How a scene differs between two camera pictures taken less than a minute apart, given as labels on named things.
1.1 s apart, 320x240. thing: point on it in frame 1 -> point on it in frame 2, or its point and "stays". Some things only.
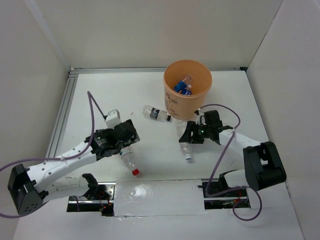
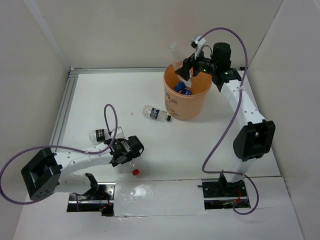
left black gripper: [134, 139] -> [132, 156]
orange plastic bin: [186, 83] stays
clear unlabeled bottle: [187, 148] -> [175, 58]
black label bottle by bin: [160, 115] stays
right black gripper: [186, 136] -> [184, 71]
